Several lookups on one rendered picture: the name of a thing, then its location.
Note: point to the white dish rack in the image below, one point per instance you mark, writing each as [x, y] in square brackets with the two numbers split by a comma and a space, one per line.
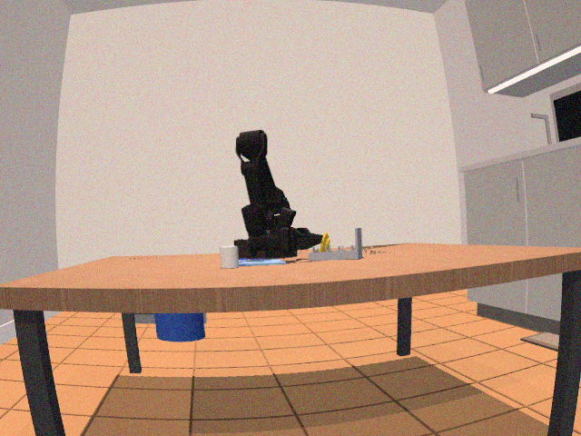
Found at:
[355, 253]

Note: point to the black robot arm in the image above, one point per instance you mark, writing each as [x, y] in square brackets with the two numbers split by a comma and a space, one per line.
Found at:
[265, 198]

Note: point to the yellow plate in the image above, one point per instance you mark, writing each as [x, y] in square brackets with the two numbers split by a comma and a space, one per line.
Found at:
[325, 242]

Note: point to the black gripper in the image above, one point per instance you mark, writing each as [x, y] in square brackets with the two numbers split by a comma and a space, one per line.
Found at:
[291, 239]

